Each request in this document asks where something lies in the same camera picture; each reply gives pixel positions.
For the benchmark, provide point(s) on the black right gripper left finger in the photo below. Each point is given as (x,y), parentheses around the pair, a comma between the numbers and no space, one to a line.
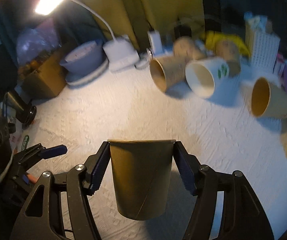
(41,215)

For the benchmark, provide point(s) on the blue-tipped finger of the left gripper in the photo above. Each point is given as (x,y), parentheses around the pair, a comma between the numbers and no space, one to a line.
(32,155)

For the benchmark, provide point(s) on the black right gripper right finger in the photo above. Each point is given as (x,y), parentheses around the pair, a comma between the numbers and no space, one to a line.
(243,216)

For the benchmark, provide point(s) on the brown paper cup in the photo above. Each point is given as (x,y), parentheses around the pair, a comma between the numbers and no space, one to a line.
(167,71)
(141,173)
(228,51)
(268,100)
(185,47)

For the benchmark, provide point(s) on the black metal cup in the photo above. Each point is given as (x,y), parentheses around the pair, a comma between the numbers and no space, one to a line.
(24,112)

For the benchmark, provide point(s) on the white paper cup green logo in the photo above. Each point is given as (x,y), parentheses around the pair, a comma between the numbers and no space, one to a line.
(204,77)

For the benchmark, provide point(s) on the brown cardboard box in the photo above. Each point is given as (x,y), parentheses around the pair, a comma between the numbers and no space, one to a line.
(48,80)

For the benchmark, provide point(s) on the white plate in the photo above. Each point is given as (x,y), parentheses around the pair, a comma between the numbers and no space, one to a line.
(75,80)

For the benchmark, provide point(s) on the clear plastic bag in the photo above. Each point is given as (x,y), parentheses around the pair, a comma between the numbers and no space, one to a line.
(31,42)

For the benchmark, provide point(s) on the blue-grey bowl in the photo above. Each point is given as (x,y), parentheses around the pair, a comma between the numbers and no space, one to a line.
(85,58)

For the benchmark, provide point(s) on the white LED desk lamp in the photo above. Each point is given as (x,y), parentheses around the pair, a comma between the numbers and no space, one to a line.
(119,51)

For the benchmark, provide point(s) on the pink white small box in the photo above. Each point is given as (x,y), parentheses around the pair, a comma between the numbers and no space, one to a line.
(279,65)

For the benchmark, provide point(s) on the white perforated plastic basket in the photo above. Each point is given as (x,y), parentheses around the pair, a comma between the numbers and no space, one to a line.
(263,49)

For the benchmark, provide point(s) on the white power adapter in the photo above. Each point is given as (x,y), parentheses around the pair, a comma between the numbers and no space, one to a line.
(155,42)

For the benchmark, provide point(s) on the yellow plastic bag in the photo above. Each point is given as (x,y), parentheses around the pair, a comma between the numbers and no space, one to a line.
(211,38)

